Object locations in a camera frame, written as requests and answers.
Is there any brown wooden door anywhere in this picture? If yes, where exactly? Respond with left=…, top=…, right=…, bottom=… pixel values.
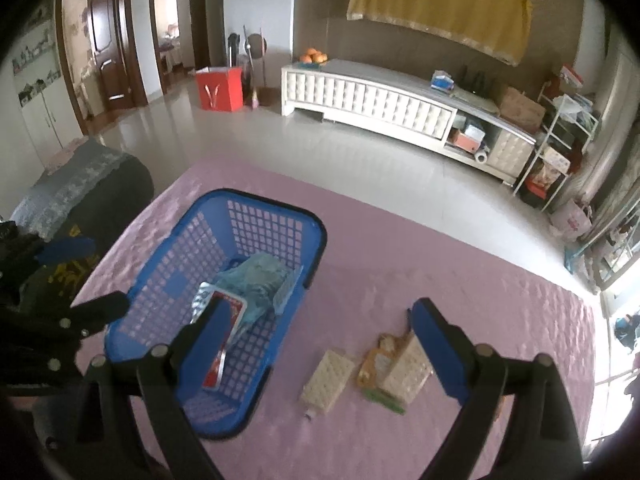
left=87, top=0, right=134, bottom=110

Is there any yellow cloth TV cover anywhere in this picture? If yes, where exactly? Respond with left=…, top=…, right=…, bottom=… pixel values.
left=346, top=0, right=533, bottom=66

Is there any blue clear candy bag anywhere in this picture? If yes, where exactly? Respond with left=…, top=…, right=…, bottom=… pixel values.
left=213, top=252, right=304, bottom=334

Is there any white metal shelf rack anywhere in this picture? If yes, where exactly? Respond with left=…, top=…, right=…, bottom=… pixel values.
left=513, top=77, right=601, bottom=211

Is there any pile of oranges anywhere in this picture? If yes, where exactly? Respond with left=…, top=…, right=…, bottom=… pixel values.
left=299, top=48, right=329, bottom=65

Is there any pink tablecloth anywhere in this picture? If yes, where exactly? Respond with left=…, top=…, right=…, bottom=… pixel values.
left=78, top=157, right=594, bottom=479

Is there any blue plastic basket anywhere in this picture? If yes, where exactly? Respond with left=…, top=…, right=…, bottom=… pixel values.
left=104, top=188, right=328, bottom=440

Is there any red gift bag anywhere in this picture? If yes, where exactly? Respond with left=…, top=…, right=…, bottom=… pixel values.
left=195, top=67, right=244, bottom=112

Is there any dark sofa with lace cover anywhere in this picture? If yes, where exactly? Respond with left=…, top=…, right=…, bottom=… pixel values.
left=10, top=136, right=154, bottom=256

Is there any blue tissue box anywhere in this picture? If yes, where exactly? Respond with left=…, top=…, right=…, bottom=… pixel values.
left=430, top=70, right=454, bottom=92

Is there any red snack pouch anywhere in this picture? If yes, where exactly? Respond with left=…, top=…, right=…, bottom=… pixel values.
left=190, top=282, right=248, bottom=391

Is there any white standing air conditioner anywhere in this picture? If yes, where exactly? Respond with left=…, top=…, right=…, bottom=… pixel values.
left=577, top=42, right=639, bottom=203

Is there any cardboard box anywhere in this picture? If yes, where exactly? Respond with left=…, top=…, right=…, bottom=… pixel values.
left=496, top=87, right=546, bottom=134

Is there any cream wafer cracker pack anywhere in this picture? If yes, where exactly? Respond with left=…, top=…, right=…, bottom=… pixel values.
left=299, top=350, right=356, bottom=418

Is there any pink shopping bag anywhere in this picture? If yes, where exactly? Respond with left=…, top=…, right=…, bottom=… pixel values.
left=550, top=200, right=591, bottom=242

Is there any white wall cabinet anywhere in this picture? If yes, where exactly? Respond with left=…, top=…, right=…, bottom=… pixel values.
left=9, top=3, right=82, bottom=165

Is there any white TV cabinet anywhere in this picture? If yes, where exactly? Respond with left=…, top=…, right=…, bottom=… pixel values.
left=281, top=60, right=535, bottom=186

